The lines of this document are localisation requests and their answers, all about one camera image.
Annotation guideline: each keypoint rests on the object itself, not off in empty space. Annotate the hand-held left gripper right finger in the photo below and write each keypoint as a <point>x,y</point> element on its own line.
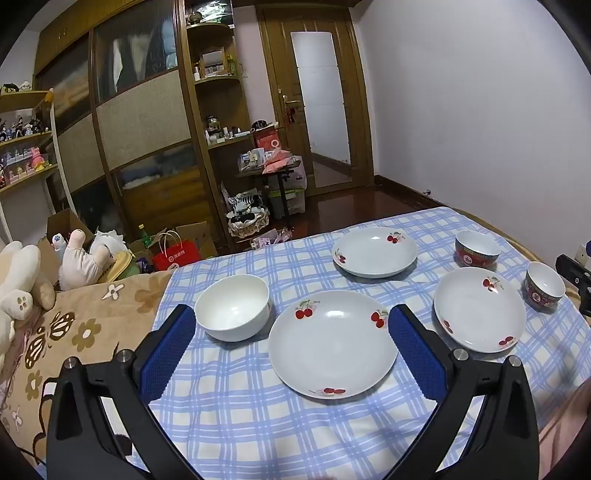
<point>415,350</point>

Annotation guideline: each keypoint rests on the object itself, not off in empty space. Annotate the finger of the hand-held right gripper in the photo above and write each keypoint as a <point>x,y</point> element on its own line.
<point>575,270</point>

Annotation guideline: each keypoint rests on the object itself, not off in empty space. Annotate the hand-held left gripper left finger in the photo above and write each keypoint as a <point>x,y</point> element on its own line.
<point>171,350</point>

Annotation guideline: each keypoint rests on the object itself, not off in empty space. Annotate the red patterned bowl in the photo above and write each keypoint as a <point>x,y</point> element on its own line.
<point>475,251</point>
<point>545,286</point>

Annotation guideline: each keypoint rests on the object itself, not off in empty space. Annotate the plain white bowl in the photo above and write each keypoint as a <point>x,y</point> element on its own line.
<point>231,309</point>

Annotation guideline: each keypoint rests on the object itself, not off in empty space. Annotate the white cherry plate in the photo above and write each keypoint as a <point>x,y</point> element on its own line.
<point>374,251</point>
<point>332,350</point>
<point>480,314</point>

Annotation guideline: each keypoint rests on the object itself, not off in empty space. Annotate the red paper bag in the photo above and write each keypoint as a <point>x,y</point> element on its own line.
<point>178,256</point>

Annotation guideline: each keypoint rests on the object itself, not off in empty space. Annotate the brown patterned blanket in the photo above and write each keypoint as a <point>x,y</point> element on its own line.
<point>69,323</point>

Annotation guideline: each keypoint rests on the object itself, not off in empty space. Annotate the open cardboard box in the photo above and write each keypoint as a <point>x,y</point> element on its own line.
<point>64,224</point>
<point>198,237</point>

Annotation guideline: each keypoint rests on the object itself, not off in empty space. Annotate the pink plush toy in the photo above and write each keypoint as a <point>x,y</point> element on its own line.
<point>81,267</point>

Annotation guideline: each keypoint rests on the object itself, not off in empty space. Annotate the white frilly plush toy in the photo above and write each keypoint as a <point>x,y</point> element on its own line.
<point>108,240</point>

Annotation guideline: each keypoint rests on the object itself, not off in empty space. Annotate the blue checked cloth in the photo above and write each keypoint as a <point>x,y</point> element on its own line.
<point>277,424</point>

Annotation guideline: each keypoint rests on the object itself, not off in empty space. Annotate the woven basket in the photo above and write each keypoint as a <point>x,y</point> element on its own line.
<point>249,227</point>

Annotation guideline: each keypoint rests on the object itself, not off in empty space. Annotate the cardboard box with pink things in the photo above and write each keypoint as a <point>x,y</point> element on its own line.
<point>272,237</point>

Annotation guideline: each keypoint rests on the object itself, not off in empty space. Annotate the small white plush toy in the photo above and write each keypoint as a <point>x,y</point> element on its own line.
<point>59,244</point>

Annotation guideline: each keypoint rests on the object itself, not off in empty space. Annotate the person's pink trouser leg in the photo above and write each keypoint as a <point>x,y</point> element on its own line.
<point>568,429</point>

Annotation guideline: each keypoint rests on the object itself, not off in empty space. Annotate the pile of striped clothes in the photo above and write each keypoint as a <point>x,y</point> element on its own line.
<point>247,205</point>

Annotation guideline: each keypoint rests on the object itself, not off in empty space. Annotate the cream plush toy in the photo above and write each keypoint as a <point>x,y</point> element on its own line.
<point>18,281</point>

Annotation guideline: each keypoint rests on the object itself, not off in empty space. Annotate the translucent storage box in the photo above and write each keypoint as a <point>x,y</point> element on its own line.
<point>295,194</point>

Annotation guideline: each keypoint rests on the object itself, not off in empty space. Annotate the small black table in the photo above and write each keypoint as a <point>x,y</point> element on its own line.
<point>281,184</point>

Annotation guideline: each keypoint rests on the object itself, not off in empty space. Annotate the pink papers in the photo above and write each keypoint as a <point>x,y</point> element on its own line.
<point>277,159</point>

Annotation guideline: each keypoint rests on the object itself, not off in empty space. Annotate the white leaning pole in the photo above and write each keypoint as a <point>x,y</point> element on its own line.
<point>59,152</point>

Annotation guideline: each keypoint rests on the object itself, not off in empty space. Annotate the glass jar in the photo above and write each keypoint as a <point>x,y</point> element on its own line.
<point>213,125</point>

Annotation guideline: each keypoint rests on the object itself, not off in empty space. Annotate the red box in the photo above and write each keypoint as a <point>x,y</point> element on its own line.
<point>267,141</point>

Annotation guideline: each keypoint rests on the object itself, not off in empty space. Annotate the wooden wardrobe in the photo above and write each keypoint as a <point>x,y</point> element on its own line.
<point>138,115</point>

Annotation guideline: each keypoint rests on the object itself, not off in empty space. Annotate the row of small figurines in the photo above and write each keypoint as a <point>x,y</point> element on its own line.
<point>27,157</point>

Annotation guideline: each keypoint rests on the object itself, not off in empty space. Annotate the wooden corner shelf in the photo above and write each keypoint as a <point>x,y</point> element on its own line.
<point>217,92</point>

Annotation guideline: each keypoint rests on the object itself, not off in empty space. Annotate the green spray bottle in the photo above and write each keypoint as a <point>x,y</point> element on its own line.
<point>230,64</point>

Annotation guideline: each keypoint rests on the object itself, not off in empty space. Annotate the wooden door with glass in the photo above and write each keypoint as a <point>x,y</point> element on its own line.
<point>277,69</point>

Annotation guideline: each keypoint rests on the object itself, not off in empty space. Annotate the beige wall socket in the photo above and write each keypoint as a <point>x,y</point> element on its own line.
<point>581,253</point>

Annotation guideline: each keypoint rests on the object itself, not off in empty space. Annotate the wooden wall shelf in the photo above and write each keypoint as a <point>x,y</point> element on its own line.
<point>23,104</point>

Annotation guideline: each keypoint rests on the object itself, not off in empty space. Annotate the small wooden frame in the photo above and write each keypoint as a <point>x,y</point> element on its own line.
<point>213,57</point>

